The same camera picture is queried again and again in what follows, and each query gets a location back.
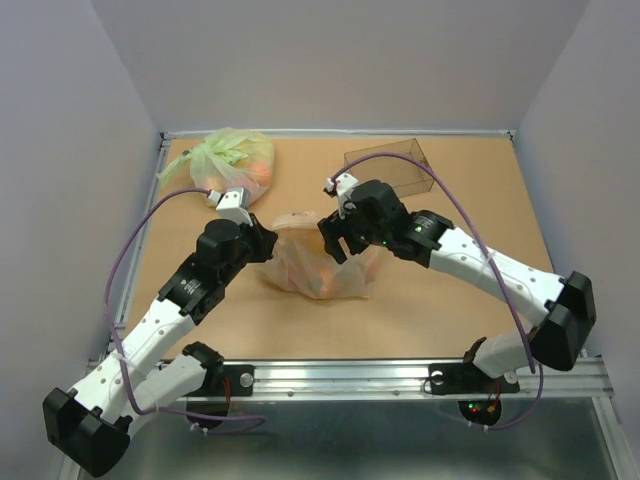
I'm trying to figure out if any aluminium front rail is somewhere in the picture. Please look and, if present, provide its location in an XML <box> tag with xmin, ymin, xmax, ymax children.
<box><xmin>79</xmin><ymin>355</ymin><xmax>614</xmax><ymax>401</ymax></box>

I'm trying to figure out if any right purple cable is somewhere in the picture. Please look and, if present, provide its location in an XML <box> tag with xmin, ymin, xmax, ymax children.
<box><xmin>332</xmin><ymin>152</ymin><xmax>547</xmax><ymax>431</ymax></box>

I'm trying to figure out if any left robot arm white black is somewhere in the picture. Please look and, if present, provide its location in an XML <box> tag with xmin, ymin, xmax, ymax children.
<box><xmin>42</xmin><ymin>215</ymin><xmax>278</xmax><ymax>478</ymax></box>

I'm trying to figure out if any purple cable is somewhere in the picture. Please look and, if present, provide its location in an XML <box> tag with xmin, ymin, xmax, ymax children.
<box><xmin>332</xmin><ymin>152</ymin><xmax>547</xmax><ymax>431</ymax></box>
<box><xmin>103</xmin><ymin>187</ymin><xmax>269</xmax><ymax>437</ymax></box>

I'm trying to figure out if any orange translucent plastic bag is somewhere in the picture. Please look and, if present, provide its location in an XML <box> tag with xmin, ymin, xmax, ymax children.
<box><xmin>256</xmin><ymin>211</ymin><xmax>382</xmax><ymax>300</ymax></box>

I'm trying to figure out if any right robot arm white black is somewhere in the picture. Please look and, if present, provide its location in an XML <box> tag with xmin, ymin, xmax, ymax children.
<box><xmin>318</xmin><ymin>174</ymin><xmax>596</xmax><ymax>390</ymax></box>

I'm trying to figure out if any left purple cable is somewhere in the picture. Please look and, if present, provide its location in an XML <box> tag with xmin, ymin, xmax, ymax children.
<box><xmin>103</xmin><ymin>187</ymin><xmax>269</xmax><ymax>437</ymax></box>

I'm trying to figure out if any clear plastic box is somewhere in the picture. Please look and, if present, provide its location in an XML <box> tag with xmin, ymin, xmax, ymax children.
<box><xmin>344</xmin><ymin>138</ymin><xmax>434</xmax><ymax>198</ymax></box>

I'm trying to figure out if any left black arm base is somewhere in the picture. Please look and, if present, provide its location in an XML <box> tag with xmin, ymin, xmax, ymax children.
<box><xmin>186</xmin><ymin>364</ymin><xmax>255</xmax><ymax>429</ymax></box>

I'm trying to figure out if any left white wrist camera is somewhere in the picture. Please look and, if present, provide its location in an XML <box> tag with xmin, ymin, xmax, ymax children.
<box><xmin>207</xmin><ymin>187</ymin><xmax>253</xmax><ymax>226</ymax></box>

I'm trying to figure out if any green plastic bag with fruit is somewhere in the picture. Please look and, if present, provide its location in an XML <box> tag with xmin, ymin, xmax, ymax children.
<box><xmin>157</xmin><ymin>127</ymin><xmax>275</xmax><ymax>202</ymax></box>

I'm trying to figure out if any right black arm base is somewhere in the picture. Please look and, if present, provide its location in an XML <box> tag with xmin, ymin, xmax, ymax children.
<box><xmin>421</xmin><ymin>361</ymin><xmax>520</xmax><ymax>429</ymax></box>

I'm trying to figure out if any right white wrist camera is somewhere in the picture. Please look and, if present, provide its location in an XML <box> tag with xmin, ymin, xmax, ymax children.
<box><xmin>323</xmin><ymin>173</ymin><xmax>359</xmax><ymax>218</ymax></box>

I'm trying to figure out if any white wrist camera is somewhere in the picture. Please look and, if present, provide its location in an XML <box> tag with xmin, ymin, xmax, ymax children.
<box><xmin>323</xmin><ymin>173</ymin><xmax>359</xmax><ymax>218</ymax></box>
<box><xmin>207</xmin><ymin>187</ymin><xmax>253</xmax><ymax>226</ymax></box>

